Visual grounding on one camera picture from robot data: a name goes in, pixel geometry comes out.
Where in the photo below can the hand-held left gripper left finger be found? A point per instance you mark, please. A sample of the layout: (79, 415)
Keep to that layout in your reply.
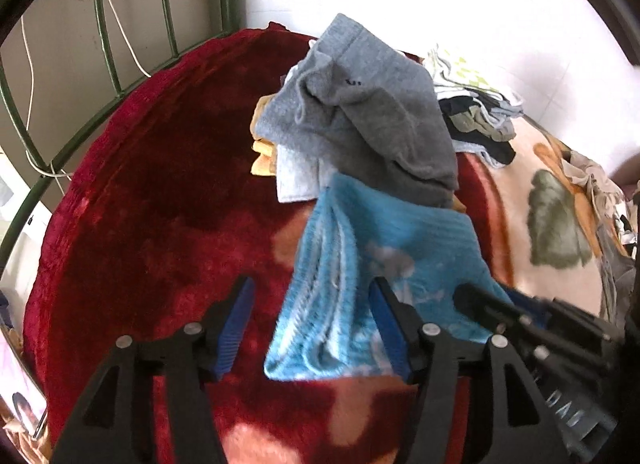
(232, 324)

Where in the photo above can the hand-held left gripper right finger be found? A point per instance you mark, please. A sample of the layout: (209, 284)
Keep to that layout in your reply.
(395, 334)

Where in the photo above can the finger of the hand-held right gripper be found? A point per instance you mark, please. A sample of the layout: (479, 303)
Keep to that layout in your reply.
(480, 306)
(532, 305)

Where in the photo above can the blue sock white print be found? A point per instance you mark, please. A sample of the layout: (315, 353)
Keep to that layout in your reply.
(425, 244)
(310, 294)

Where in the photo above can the crumpled patterned cloth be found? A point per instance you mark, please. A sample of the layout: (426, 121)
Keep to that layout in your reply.
(595, 184)

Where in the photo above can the printed plush blanket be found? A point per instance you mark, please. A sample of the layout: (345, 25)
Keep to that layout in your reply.
(150, 194)

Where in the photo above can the light grey cloth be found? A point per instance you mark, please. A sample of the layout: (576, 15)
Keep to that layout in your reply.
(300, 174)

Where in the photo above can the yellow cloth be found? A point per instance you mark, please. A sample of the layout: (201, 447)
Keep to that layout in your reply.
(262, 154)

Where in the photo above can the stack of folded socks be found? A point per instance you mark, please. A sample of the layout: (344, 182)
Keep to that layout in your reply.
(475, 114)

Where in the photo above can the printed paper package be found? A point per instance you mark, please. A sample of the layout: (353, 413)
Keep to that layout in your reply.
(22, 394)

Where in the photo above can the grey sock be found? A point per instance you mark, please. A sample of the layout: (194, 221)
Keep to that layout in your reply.
(360, 109)

